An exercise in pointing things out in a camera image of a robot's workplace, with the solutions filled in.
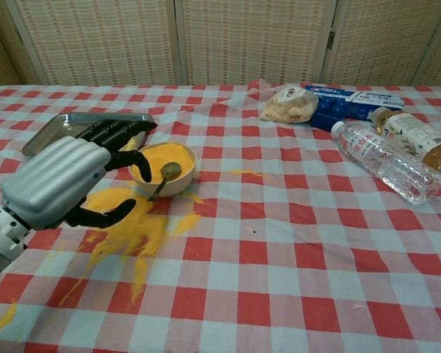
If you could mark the amber tea bottle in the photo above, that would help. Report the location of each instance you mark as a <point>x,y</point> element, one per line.
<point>415,136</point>

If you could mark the red white checkered tablecloth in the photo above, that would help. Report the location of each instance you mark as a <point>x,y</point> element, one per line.
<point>279,257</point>

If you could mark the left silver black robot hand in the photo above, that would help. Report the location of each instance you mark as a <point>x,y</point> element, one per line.
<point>55,180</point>

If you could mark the clear plastic water bottle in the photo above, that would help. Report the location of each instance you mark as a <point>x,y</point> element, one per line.
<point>386,162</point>

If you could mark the bread in clear bag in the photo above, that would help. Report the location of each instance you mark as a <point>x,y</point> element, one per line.
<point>286,106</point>

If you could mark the off-white bowl of yellow powder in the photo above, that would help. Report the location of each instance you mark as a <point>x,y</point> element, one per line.
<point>176,187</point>

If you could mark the woven folding screen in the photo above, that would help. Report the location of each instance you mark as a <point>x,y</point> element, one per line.
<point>242,40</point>

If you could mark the blue white toothpaste box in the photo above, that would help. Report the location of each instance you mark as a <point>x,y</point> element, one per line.
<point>375,99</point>

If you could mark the spilled yellow powder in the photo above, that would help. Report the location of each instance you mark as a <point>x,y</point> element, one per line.
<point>132,228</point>

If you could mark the stainless steel tray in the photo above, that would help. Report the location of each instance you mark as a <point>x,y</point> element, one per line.
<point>59,127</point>

